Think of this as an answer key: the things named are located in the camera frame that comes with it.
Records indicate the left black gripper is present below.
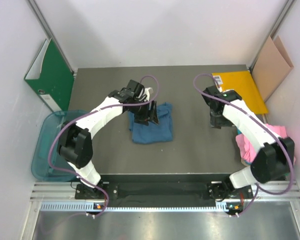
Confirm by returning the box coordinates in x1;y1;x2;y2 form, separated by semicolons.
127;98;159;126

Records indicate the blue t shirt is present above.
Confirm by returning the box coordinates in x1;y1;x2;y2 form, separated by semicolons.
128;102;174;145

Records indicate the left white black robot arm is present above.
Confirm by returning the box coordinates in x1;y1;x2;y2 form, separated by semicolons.
56;80;159;199

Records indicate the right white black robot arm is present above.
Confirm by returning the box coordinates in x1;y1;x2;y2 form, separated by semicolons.
202;85;295;198

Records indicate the pink folded t shirt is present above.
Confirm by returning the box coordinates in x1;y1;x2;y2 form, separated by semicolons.
235;123;288;163

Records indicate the yellow padded envelope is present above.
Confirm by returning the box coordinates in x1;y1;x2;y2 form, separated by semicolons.
212;70;269;115

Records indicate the beige folded cloth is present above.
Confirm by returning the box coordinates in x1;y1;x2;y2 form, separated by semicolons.
241;159;251;167

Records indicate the brown cardboard folder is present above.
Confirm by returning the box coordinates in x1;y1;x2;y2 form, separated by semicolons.
252;36;294;101

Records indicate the teal transparent plastic bin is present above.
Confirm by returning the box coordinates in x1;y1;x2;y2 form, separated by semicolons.
31;110;87;182

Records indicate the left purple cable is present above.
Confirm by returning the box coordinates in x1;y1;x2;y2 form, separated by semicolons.
38;74;160;235

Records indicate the aluminium front rail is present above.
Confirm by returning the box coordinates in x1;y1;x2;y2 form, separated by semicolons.
20;175;300;240

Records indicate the green ring binder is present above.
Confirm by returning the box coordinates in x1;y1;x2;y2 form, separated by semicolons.
24;39;74;112

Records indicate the grey slotted cable duct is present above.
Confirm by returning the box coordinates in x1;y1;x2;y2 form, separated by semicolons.
40;201;242;213

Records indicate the right aluminium corner post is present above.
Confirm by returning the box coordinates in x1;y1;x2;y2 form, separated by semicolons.
248;0;297;73

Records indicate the aluminium corner post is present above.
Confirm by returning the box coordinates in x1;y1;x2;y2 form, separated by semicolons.
248;0;297;73
25;0;76;75

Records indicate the left aluminium corner post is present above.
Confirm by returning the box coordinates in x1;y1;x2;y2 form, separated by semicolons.
25;0;76;75

